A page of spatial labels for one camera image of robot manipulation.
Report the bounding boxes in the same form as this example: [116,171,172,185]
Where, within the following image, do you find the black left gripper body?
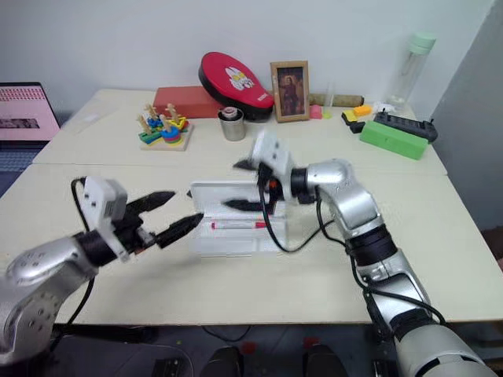
[111,203,158,255]

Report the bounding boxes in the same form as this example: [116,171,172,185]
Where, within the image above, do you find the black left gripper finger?
[154,213,205,250]
[126,190,177,223]

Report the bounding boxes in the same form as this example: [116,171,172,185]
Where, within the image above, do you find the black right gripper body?
[256,163,285,215]

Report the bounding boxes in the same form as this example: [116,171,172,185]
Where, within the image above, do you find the red marker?
[210,221,269,231]

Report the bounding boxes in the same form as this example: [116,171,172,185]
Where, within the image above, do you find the white plastic pencil case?
[186,180,291,257]

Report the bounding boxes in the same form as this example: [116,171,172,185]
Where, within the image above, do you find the metal cup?
[217,108,248,142]

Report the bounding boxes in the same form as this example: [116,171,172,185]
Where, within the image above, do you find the colourful wooden stacking toy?
[136,102,195,152]

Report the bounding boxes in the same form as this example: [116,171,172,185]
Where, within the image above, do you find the red and black punch pad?
[196,51,275,123]

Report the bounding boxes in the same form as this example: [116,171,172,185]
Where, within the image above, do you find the red rectangular box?
[152,86,222,119]

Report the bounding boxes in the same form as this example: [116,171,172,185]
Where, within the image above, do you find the yellow and black tool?
[340,109,367,135]

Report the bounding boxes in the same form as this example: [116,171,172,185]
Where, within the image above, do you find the rolled beige mat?
[307,93,366,108]

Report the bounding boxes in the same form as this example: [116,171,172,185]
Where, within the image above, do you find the green rectangular box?
[358,120,430,162]

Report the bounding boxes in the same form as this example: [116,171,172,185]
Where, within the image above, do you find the dark rounded shape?
[207,345,245,377]

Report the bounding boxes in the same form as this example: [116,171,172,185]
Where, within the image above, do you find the laptop with pink screen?
[0,82,62,197]

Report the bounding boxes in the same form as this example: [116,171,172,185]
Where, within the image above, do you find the clear bottle with green lid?
[386,31,438,114]

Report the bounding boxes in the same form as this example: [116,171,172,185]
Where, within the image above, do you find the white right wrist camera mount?
[251,130,295,199]

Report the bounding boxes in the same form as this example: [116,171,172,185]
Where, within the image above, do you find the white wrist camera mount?
[251,130,295,199]
[83,176,131,263]

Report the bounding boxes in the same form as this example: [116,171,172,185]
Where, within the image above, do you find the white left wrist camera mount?
[83,176,131,263]

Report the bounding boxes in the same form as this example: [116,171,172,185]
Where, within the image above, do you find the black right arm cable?
[257,167,448,327]

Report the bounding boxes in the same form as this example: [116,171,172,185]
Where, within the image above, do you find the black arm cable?
[257,167,448,327]
[64,177,97,327]

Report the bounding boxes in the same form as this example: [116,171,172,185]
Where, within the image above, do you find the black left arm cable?
[64,177,97,327]

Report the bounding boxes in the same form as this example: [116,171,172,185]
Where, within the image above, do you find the wooden photo frame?
[270,60,310,124]

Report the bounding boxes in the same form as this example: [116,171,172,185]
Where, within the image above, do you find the black cable under table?
[201,324,253,343]

